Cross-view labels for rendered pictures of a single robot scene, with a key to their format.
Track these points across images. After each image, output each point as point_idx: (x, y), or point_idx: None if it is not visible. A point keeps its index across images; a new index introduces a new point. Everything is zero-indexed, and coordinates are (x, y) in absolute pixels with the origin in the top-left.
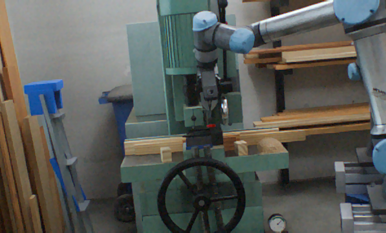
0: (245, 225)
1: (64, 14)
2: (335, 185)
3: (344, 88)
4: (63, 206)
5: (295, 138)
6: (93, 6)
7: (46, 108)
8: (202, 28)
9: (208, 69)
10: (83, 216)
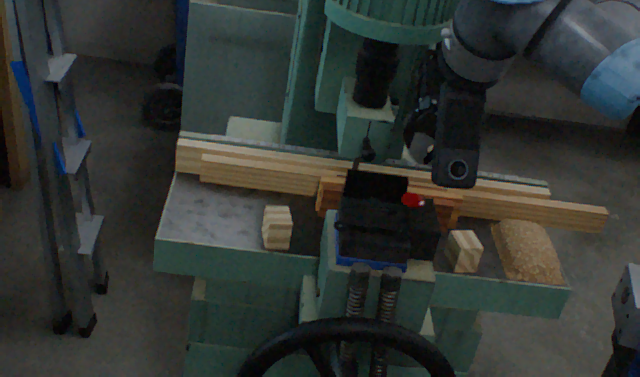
0: None
1: None
2: (525, 137)
3: None
4: (30, 158)
5: (581, 225)
6: None
7: None
8: None
9: (468, 95)
10: (86, 96)
